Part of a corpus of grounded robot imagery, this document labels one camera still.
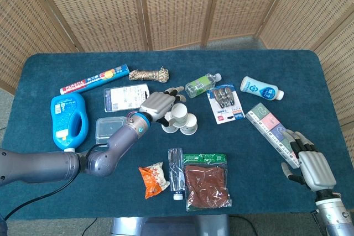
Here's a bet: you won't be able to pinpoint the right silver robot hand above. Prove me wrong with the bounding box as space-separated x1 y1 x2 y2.
281 129 337 192

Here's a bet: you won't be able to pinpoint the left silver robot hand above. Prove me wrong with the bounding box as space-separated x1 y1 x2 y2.
139 86 186 126

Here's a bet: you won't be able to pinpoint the paper cup fern purple flower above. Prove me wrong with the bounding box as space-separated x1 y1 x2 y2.
169 103 189 126

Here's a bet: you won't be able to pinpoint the paper cup blue flower print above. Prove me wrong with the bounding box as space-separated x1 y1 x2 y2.
162 111 179 134

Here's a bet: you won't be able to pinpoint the paper cup green flower print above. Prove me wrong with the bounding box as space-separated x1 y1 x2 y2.
179 113 199 135

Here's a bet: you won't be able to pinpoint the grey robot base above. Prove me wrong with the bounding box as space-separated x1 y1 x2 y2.
110 215 230 236

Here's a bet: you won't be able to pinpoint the white card blister pack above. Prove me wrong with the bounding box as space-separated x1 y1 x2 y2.
103 83 152 113

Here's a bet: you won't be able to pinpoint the small clear bottle green label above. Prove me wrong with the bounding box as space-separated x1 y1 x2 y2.
185 72 222 98

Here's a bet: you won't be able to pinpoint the clear plastic food container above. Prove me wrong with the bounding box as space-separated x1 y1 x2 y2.
95 116 127 145

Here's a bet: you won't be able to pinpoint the metal clips on card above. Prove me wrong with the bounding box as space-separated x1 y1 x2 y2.
206 82 246 125

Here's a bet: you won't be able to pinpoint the blue plastic wrap box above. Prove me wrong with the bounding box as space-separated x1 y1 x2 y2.
60 64 131 95

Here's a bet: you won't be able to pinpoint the empty clear water bottle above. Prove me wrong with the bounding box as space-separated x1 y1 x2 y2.
168 148 185 201

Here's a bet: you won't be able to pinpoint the multicolour tissue pack row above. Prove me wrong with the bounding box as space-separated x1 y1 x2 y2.
245 102 301 169

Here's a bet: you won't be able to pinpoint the orange white snack bag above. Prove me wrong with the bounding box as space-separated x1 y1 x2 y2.
138 161 170 200

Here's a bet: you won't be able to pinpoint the bamboo folding screen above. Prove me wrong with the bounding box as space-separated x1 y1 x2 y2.
0 0 354 128

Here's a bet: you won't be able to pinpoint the brown cloth in clear bag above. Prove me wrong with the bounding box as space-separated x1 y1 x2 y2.
183 153 232 211

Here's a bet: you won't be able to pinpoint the blue detergent pump bottle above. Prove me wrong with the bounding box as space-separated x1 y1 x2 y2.
50 92 90 153

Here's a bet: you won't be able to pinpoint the white blue drink bottle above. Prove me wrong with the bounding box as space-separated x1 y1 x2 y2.
240 76 285 101

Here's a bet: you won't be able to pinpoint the bundle of braided rope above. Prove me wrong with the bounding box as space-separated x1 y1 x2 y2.
128 66 170 83

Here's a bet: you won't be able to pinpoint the black floor cable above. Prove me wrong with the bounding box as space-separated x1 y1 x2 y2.
82 217 98 235
230 215 258 236

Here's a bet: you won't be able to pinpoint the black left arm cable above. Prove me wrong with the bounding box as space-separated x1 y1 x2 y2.
0 144 111 222

